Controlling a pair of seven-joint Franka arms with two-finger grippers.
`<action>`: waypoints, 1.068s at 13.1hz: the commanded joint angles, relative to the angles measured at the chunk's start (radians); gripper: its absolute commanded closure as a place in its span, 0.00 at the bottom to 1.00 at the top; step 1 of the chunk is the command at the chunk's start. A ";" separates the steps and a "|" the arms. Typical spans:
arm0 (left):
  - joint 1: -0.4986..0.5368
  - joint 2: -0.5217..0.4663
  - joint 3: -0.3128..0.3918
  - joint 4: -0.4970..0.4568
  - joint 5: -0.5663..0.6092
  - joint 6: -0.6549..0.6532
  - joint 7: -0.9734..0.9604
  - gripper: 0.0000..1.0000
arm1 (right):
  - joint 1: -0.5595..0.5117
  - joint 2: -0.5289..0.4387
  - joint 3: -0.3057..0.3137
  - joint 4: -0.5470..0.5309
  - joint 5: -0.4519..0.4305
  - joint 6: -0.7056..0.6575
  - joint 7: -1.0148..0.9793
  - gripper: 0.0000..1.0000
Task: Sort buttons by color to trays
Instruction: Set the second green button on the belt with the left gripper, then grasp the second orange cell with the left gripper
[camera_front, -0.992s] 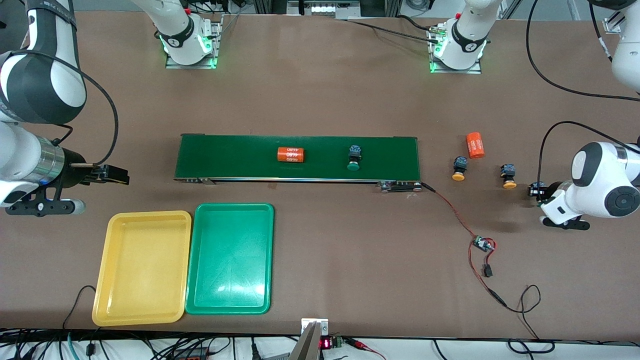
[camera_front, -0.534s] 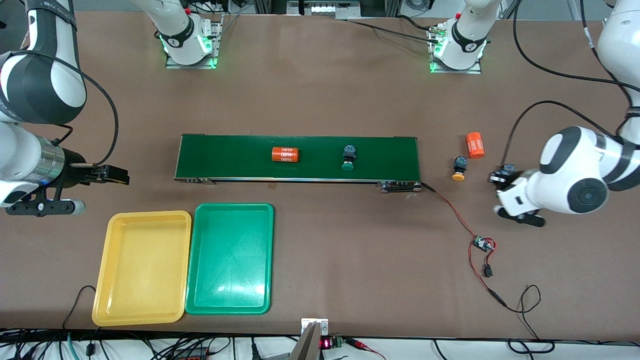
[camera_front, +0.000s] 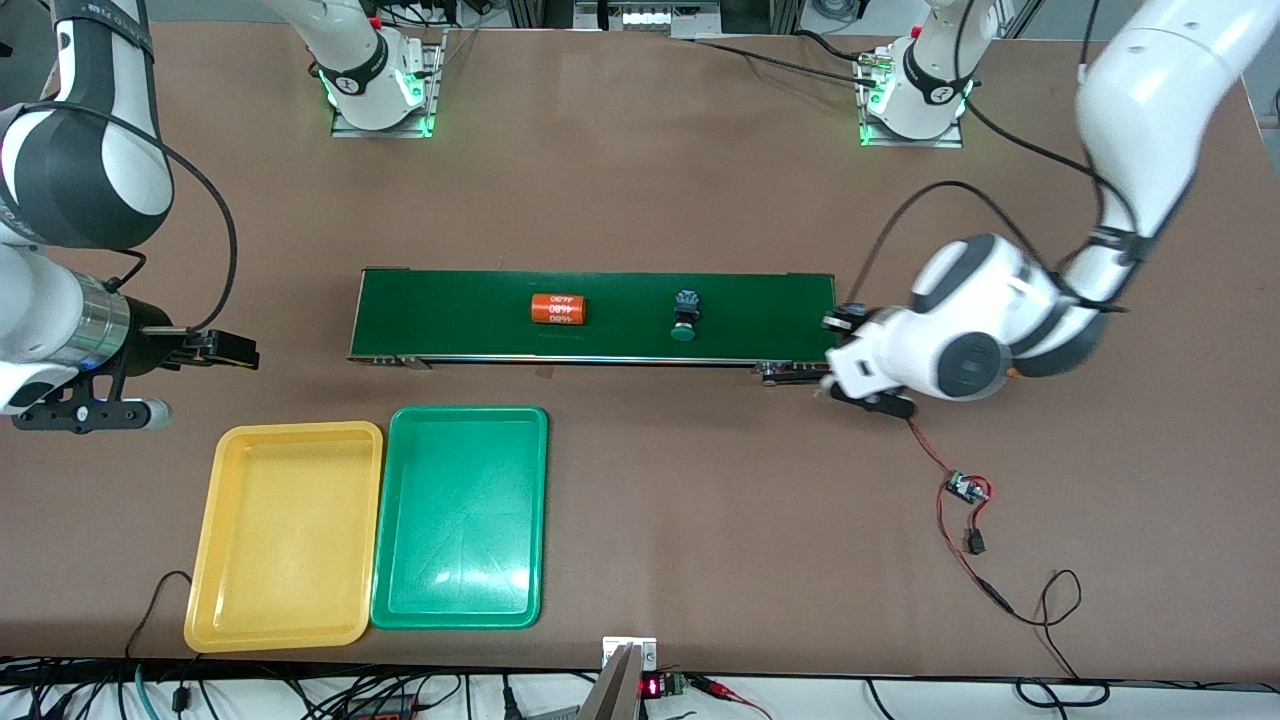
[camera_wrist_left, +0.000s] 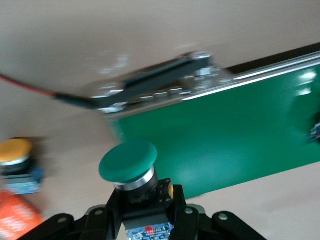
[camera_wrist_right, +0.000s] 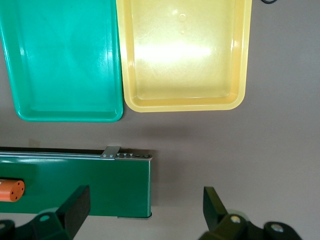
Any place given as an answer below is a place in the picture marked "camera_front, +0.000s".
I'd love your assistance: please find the green mushroom push button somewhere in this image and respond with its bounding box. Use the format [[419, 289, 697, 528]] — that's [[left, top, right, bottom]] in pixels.
[[668, 289, 704, 344]]

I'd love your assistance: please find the orange 4680 battery cylinder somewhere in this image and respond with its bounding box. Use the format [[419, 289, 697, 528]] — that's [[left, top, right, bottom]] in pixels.
[[530, 293, 588, 326]]

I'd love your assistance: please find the green conveyor belt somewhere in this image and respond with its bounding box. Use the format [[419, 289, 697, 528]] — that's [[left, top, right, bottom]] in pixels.
[[347, 267, 846, 386]]

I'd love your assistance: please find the yellow plastic tray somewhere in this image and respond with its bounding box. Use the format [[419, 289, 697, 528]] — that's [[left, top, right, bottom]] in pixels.
[[183, 421, 385, 653]]

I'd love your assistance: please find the green plastic tray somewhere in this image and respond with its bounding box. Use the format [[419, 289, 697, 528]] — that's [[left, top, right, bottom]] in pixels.
[[370, 405, 550, 631]]

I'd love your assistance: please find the silver equipment box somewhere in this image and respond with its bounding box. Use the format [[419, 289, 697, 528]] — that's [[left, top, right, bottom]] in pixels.
[[575, 0, 721, 39]]

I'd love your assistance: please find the red clip lead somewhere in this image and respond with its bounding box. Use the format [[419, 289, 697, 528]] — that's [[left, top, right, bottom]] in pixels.
[[690, 675, 776, 720]]

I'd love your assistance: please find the grey metal beam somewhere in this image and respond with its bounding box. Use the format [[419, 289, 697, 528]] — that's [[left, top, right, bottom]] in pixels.
[[578, 645, 643, 720]]

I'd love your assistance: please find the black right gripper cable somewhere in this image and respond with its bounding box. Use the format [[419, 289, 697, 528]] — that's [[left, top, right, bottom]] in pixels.
[[60, 100, 241, 336]]

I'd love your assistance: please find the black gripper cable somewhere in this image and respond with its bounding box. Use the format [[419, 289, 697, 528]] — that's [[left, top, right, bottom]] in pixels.
[[848, 180, 1141, 311], [60, 100, 241, 336]]

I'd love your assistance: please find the red black conveyor wire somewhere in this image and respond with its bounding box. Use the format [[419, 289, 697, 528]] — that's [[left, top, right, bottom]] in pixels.
[[903, 415, 956, 479]]

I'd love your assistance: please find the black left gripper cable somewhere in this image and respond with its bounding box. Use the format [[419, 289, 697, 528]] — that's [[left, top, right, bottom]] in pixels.
[[848, 180, 1141, 311]]

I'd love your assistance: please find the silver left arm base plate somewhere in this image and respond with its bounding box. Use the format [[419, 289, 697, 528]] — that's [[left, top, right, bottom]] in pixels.
[[858, 50, 966, 149]]

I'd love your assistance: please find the red black power wire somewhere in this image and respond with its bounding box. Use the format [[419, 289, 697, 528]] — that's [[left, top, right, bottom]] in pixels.
[[937, 495, 1013, 613]]

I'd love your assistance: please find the thin black table cable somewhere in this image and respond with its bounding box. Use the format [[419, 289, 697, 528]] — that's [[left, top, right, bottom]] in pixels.
[[125, 570, 193, 661]]

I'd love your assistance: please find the black inline switch red lead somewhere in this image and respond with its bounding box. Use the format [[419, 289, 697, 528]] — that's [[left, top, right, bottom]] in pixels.
[[965, 478, 993, 557]]

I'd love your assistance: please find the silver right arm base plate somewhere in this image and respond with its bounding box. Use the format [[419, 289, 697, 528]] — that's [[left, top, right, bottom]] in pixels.
[[330, 30, 446, 139]]

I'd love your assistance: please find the black base cable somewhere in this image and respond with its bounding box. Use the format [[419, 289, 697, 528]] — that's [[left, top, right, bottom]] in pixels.
[[690, 38, 881, 86]]

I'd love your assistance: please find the thin black power cable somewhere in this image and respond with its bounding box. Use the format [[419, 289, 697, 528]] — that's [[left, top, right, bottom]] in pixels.
[[1005, 568, 1111, 706]]

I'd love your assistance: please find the silver mount bracket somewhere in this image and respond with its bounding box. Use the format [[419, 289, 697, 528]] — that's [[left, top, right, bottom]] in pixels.
[[603, 637, 658, 673]]

